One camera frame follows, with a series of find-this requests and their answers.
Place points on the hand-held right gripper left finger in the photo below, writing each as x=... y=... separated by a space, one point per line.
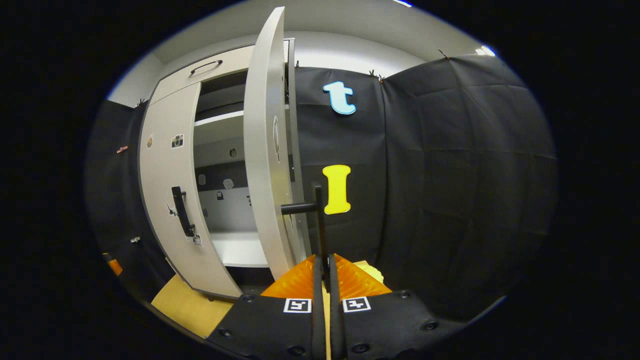
x=318 y=320

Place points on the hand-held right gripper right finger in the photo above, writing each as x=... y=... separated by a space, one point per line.
x=336 y=325

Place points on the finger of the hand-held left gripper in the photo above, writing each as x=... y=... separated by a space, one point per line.
x=116 y=267

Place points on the beige shoe cabinet door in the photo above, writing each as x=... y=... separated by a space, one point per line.
x=165 y=175
x=260 y=150

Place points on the beige double-door shoe cabinet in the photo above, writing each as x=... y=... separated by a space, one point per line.
x=220 y=145

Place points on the white cabinet shelf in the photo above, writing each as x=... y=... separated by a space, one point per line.
x=220 y=118
x=240 y=250

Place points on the beige cabinet drawer front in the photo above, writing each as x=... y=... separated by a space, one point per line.
x=200 y=75

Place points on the black backdrop cloth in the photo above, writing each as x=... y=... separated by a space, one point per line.
x=450 y=175

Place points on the short ceiling light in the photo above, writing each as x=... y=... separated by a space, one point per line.
x=485 y=51

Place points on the long ceiling light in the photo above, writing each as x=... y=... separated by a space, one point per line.
x=402 y=3

